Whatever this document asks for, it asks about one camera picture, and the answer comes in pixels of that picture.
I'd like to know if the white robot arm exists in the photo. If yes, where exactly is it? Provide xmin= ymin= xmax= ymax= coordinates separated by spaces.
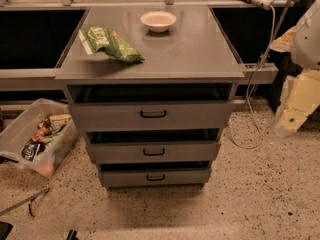
xmin=271 ymin=0 xmax=320 ymax=137

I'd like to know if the grey top drawer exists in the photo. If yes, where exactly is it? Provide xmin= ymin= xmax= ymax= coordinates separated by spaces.
xmin=69 ymin=102 xmax=233 ymax=132

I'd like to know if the grey bottom drawer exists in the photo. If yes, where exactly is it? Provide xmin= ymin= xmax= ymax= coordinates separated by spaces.
xmin=99 ymin=169 xmax=211 ymax=188

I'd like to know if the black floor object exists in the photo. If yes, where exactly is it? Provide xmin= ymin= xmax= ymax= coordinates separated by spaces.
xmin=66 ymin=230 xmax=78 ymax=240

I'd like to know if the green chip bag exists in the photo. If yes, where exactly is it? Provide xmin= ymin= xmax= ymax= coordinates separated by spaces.
xmin=78 ymin=26 xmax=144 ymax=64

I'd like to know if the grey drawer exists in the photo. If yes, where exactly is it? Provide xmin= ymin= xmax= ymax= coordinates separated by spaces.
xmin=86 ymin=141 xmax=221 ymax=164
xmin=69 ymin=102 xmax=233 ymax=132
xmin=99 ymin=169 xmax=211 ymax=188

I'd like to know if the white bowl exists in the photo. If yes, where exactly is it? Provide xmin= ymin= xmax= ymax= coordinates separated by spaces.
xmin=140 ymin=11 xmax=176 ymax=33

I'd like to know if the white power cable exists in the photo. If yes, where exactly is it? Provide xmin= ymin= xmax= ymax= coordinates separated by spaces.
xmin=227 ymin=4 xmax=277 ymax=150

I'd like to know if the tan snack packet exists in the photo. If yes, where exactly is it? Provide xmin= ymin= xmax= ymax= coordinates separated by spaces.
xmin=46 ymin=114 xmax=71 ymax=134

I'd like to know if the grey drawer cabinet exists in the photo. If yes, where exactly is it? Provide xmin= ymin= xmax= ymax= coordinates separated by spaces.
xmin=57 ymin=5 xmax=244 ymax=176

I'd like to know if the blue snack packet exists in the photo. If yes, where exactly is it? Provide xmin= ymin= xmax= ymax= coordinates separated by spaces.
xmin=21 ymin=143 xmax=41 ymax=161

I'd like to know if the red snack packet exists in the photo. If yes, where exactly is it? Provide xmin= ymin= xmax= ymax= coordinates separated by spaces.
xmin=32 ymin=126 xmax=51 ymax=142

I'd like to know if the grey middle drawer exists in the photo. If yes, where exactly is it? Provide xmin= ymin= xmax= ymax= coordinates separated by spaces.
xmin=86 ymin=141 xmax=221 ymax=164

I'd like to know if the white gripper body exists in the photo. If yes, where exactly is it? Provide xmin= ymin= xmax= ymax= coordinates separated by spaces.
xmin=277 ymin=69 xmax=320 ymax=117

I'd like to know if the black device corner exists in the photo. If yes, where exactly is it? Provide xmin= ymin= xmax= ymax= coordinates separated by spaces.
xmin=0 ymin=221 xmax=13 ymax=240

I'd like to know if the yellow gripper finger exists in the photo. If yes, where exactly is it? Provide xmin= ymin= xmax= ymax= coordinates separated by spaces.
xmin=274 ymin=110 xmax=307 ymax=137

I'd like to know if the clear plastic storage bin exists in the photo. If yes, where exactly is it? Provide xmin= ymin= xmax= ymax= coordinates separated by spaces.
xmin=0 ymin=99 xmax=79 ymax=177

